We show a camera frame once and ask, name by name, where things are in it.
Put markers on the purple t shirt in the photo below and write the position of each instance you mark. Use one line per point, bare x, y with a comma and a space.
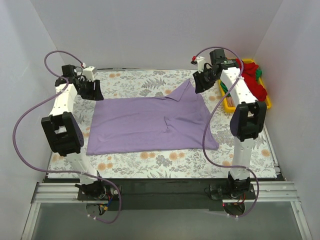
140, 124

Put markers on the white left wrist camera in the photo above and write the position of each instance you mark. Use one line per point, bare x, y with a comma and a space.
88, 72

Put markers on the red t shirt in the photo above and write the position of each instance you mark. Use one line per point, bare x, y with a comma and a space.
255, 88

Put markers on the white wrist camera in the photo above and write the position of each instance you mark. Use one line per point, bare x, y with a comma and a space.
88, 72
200, 62

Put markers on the green t shirt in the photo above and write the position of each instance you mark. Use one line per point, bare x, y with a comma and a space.
258, 74

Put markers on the pink t shirt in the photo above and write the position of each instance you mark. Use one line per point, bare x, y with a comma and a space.
230, 102

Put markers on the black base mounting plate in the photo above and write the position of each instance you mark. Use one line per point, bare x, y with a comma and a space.
164, 193

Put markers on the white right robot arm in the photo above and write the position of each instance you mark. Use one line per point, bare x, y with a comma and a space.
247, 121

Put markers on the aluminium frame rail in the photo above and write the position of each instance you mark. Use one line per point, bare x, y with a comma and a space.
265, 191

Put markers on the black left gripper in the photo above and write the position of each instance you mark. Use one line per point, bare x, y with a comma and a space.
91, 89

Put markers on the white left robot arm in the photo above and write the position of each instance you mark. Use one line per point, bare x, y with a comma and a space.
62, 130

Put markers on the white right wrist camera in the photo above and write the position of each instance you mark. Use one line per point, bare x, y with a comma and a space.
200, 62

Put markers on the yellow plastic bin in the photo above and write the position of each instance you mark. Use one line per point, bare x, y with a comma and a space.
239, 91

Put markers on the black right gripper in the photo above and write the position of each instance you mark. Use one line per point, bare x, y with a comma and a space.
200, 80

